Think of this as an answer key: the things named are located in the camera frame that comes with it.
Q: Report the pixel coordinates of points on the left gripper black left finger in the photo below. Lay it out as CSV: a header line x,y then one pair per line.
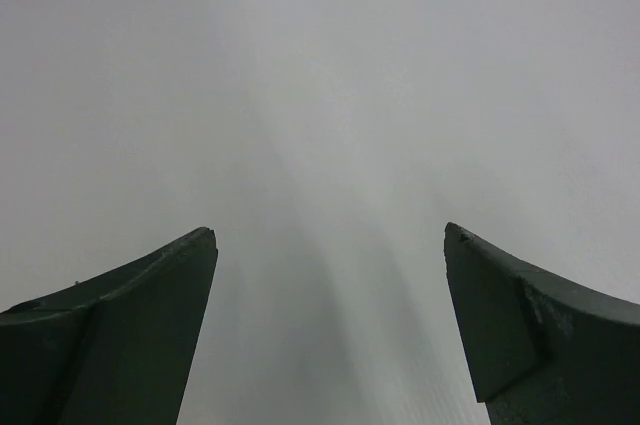
x,y
114,349

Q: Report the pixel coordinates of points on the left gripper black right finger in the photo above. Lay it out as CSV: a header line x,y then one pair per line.
x,y
540,348

